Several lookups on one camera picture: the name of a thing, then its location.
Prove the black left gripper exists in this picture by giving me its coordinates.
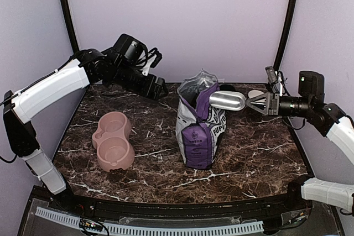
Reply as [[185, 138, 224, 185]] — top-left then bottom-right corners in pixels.
[[112, 62, 169, 101]]

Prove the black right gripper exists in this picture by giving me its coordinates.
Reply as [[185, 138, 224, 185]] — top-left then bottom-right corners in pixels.
[[246, 91, 313, 117]]

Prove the silver metal scoop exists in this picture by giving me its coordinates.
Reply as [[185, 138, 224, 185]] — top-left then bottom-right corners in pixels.
[[209, 91, 246, 111]]

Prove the purple pet food bag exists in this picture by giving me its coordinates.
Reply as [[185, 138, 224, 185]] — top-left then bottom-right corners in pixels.
[[175, 70, 227, 170]]

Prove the pink double pet bowl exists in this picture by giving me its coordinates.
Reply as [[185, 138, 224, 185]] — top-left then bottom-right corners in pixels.
[[92, 112, 135, 172]]

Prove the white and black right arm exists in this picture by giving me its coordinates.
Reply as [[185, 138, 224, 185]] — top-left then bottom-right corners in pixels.
[[246, 71, 353, 214]]

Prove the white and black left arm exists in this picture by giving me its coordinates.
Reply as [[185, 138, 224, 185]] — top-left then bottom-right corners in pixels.
[[1, 34, 168, 212]]

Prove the blue and white bowl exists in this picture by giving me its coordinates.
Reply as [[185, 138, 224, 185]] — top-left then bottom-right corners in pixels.
[[248, 90, 264, 98]]

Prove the dark green mug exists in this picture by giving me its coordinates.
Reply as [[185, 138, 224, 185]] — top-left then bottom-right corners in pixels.
[[220, 83, 236, 92]]

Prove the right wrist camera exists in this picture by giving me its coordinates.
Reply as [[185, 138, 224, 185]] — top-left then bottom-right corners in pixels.
[[265, 66, 286, 96]]

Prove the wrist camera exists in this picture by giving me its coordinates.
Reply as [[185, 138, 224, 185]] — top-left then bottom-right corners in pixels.
[[137, 48, 162, 76], [265, 66, 286, 96]]

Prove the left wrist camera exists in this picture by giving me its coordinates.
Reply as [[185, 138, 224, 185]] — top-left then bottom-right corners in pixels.
[[137, 48, 162, 76]]

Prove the black front table rail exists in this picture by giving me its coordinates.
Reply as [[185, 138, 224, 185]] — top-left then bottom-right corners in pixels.
[[48, 193, 313, 221]]

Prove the black right frame post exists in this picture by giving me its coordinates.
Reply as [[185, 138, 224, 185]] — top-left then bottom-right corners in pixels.
[[273, 0, 297, 71]]

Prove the black frame post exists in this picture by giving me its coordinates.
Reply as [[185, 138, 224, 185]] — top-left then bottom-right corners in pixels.
[[273, 0, 297, 71], [60, 0, 80, 53]]

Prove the black left frame post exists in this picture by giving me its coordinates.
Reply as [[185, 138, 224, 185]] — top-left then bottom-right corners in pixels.
[[60, 0, 80, 53]]

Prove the white slotted cable duct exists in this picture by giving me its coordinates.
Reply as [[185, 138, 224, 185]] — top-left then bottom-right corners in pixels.
[[35, 207, 264, 235]]

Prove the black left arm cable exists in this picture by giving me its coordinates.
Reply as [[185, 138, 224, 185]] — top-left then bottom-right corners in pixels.
[[0, 154, 17, 164]]

